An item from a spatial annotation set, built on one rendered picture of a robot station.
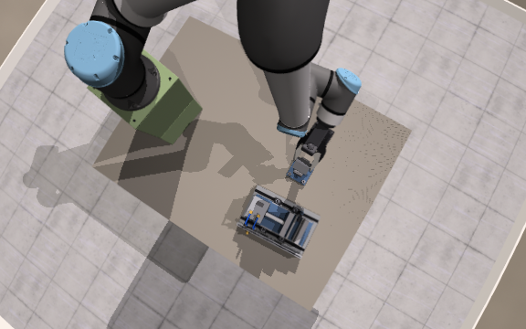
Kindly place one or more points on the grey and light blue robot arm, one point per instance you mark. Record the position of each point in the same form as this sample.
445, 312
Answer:
280, 37

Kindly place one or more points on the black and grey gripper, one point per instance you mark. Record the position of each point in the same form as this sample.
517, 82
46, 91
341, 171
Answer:
321, 151

